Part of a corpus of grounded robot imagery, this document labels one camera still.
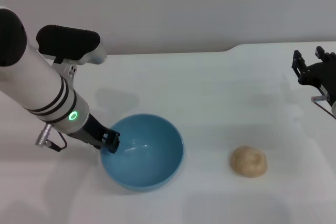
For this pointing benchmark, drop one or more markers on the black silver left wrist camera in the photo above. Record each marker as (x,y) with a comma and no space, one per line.
(68,43)

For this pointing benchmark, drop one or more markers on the beige egg yolk pastry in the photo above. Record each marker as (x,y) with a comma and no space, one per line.
(249,161)

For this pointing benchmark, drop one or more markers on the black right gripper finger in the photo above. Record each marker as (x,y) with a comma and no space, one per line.
(325,56)
(298,62)

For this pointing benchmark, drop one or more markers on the blue ceramic bowl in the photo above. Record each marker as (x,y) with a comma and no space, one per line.
(147,155)

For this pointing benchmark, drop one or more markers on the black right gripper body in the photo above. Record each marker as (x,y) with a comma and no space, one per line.
(320,75)

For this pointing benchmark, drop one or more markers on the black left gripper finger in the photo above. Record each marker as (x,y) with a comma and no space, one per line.
(113,141)

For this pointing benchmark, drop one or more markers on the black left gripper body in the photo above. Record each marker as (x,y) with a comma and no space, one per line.
(89,129)

